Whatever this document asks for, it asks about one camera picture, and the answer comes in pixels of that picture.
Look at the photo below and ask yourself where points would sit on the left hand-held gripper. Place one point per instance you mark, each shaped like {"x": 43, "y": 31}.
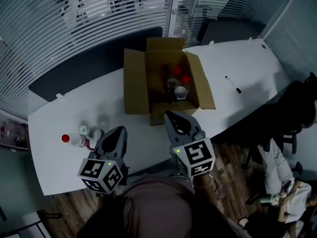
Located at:
{"x": 99, "y": 176}

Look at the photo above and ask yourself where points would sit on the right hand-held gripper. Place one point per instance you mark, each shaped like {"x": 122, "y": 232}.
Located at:
{"x": 195, "y": 157}

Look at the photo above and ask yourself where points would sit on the white-green capped clear bottle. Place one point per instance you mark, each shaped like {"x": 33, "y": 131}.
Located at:
{"x": 92, "y": 133}

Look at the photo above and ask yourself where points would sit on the red-capped clear bottle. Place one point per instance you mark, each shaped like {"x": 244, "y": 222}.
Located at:
{"x": 74, "y": 139}
{"x": 186, "y": 79}
{"x": 176, "y": 70}

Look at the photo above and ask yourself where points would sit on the brown cardboard box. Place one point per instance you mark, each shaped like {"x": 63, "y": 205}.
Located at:
{"x": 135, "y": 83}

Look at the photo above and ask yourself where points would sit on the person's right forearm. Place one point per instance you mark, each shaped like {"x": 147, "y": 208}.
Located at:
{"x": 204, "y": 192}

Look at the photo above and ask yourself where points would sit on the person's grey trousers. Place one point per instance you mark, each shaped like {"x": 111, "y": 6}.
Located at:
{"x": 158, "y": 175}

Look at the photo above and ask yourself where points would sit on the white table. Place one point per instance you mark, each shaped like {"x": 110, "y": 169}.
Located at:
{"x": 62, "y": 113}

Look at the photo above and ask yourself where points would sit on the black marker pen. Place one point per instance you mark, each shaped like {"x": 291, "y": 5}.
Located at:
{"x": 232, "y": 84}

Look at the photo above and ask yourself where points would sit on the long dark desk partition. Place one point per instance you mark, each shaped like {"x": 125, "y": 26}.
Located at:
{"x": 86, "y": 71}

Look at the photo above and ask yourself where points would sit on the person's mauve shirt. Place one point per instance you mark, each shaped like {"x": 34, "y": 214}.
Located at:
{"x": 158, "y": 212}

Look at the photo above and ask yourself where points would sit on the short dark desk partition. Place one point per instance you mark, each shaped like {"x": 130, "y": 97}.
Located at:
{"x": 230, "y": 32}

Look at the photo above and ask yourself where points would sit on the whiteboard on black stand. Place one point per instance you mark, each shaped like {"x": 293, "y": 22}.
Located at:
{"x": 24, "y": 224}

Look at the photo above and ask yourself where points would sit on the round white door knob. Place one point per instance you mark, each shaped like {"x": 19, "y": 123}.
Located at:
{"x": 175, "y": 11}

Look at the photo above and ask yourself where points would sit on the white horizontal blinds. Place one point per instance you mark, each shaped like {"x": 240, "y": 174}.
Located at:
{"x": 235, "y": 1}
{"x": 74, "y": 21}

